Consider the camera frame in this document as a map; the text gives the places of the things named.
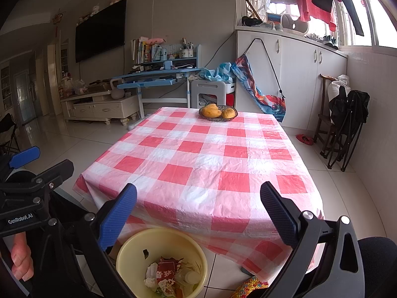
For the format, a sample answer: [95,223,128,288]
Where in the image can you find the pink kettlebell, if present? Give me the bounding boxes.
[110,79,125,100]

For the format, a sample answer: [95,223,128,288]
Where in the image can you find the blue crumpled cloth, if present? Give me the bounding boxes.
[198,62,235,84]

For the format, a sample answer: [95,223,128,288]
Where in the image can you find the red white checkered tablecloth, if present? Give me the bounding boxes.
[74,107,324,281]

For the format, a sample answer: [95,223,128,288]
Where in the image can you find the dark wicker fruit basket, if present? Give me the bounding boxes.
[198,104,238,122]

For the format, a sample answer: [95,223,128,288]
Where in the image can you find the black folded chair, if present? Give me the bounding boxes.
[325,85,370,172]

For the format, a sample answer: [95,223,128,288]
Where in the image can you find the red white snack wrapper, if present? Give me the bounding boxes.
[157,257,183,297]

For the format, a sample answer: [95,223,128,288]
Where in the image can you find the cream tv cabinet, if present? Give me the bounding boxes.
[61,91,139,126]

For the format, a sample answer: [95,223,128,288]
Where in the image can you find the dark wooden chair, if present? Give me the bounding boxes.
[313,74,336,157]

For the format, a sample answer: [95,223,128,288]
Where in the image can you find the blue children's study desk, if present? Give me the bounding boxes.
[110,44,202,119]

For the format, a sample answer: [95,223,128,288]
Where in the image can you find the person's left hand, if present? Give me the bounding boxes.
[11,232,34,281]

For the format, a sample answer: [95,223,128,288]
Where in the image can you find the white plastic bag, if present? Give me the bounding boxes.
[144,262,158,291]

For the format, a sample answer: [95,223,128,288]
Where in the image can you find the yellow mango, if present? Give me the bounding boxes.
[201,109,222,118]
[203,104,219,111]
[222,108,236,119]

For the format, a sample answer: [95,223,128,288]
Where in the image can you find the red hanging garment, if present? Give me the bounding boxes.
[297,0,336,34]

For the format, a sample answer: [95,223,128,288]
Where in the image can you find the yellow plastic trash bin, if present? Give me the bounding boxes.
[116,228,208,297]

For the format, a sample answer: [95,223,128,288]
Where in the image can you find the pink plush toy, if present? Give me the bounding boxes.
[145,38,165,46]

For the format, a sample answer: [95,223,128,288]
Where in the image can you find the white storage cabinet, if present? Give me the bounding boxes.
[235,26,347,131]

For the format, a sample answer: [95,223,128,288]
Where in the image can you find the row of books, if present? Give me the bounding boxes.
[131,36,152,65]

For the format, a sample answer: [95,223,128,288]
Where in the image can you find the red slipper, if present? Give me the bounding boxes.
[296,134,314,146]

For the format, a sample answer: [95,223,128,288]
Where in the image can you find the white pen holder cup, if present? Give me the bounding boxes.
[180,48,195,59]

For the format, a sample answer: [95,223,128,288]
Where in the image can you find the white plastic stool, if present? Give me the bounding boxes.
[190,79,235,108]

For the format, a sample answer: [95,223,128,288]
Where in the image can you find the black wall television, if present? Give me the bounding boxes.
[75,0,127,63]

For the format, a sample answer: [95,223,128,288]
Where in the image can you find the white bag on chair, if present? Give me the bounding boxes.
[327,75,351,102]

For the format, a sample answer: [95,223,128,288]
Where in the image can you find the yellow mango right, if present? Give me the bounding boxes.
[222,108,236,119]

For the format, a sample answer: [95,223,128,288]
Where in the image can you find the yellow mango left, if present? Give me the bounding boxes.
[203,104,219,111]

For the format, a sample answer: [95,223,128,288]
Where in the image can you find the yellow mango front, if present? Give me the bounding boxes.
[201,109,222,118]

